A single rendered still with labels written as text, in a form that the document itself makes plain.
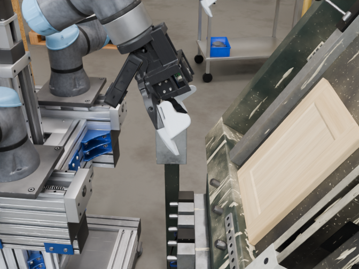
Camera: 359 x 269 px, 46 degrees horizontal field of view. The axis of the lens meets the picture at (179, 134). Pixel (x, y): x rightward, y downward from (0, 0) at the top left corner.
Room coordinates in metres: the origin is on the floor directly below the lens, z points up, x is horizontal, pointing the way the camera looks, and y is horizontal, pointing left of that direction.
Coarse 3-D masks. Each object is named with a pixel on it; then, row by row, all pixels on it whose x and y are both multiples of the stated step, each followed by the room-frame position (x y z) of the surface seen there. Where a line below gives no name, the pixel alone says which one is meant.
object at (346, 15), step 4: (316, 0) 1.22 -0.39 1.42; (320, 0) 1.22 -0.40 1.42; (324, 0) 1.21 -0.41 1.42; (328, 0) 1.21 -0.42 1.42; (332, 4) 1.20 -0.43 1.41; (336, 8) 1.19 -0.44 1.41; (340, 12) 1.18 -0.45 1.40; (344, 12) 1.18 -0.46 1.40; (348, 12) 1.17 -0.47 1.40; (344, 16) 1.17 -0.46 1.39; (348, 16) 1.17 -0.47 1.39; (344, 20) 1.17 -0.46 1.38
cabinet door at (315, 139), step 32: (320, 96) 1.04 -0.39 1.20; (288, 128) 1.05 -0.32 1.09; (320, 128) 0.93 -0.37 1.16; (352, 128) 0.83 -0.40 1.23; (256, 160) 1.06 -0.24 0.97; (288, 160) 0.94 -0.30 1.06; (320, 160) 0.83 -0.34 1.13; (256, 192) 0.94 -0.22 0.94; (288, 192) 0.83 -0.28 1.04; (256, 224) 0.83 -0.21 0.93
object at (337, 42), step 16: (336, 32) 1.19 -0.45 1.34; (352, 32) 1.15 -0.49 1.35; (320, 48) 1.20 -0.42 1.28; (336, 48) 1.15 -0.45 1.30; (320, 64) 1.15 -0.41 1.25; (304, 80) 1.15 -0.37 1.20; (288, 96) 1.15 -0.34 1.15; (272, 112) 1.15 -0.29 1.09; (256, 128) 1.16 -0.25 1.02; (272, 128) 1.15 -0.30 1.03; (240, 144) 1.18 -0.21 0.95; (256, 144) 1.15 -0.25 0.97; (240, 160) 1.15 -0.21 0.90
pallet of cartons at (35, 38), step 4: (32, 32) 4.75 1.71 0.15; (32, 36) 4.75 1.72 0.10; (36, 36) 4.74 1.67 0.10; (40, 36) 4.81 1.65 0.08; (32, 40) 4.75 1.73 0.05; (36, 40) 4.74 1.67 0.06; (40, 40) 4.80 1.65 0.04; (36, 44) 4.74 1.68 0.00; (40, 44) 4.73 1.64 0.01; (44, 44) 4.73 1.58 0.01; (108, 44) 4.69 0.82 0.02; (112, 44) 4.69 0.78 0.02; (104, 48) 4.62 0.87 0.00; (108, 48) 4.61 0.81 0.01; (112, 48) 4.60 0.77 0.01; (116, 48) 4.60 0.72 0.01
